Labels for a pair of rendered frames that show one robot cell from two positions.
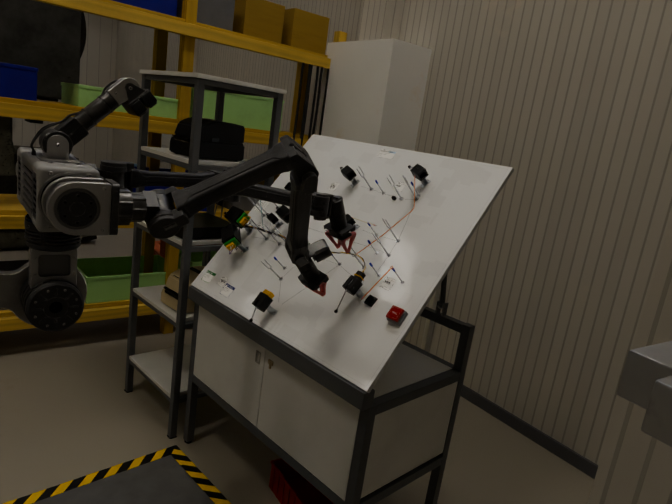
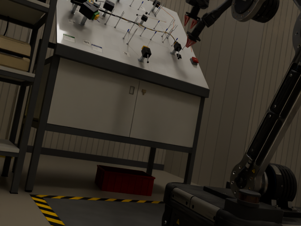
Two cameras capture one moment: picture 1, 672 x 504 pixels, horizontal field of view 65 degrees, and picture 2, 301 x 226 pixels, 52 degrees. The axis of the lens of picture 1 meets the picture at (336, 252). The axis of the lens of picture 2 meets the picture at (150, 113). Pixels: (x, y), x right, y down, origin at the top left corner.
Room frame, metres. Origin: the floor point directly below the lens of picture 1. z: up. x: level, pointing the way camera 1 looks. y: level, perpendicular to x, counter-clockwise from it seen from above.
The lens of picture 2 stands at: (1.40, 2.23, 0.44)
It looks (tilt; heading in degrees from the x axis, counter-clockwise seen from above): 4 degrees up; 285
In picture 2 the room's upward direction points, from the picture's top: 10 degrees clockwise
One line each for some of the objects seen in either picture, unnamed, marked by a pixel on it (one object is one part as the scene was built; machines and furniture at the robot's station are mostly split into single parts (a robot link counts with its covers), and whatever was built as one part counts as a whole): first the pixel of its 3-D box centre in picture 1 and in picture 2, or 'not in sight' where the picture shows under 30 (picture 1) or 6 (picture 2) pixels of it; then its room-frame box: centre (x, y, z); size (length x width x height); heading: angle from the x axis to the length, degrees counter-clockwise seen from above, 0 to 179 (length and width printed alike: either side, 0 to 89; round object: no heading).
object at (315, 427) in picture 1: (303, 416); (167, 115); (1.86, 0.03, 0.60); 0.55 x 0.03 x 0.39; 46
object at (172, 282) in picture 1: (196, 287); (6, 53); (2.72, 0.72, 0.76); 0.30 x 0.21 x 0.20; 139
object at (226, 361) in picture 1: (227, 359); (96, 99); (2.24, 0.42, 0.60); 0.55 x 0.02 x 0.39; 46
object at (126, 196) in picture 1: (124, 206); not in sight; (1.23, 0.51, 1.45); 0.09 x 0.08 x 0.12; 38
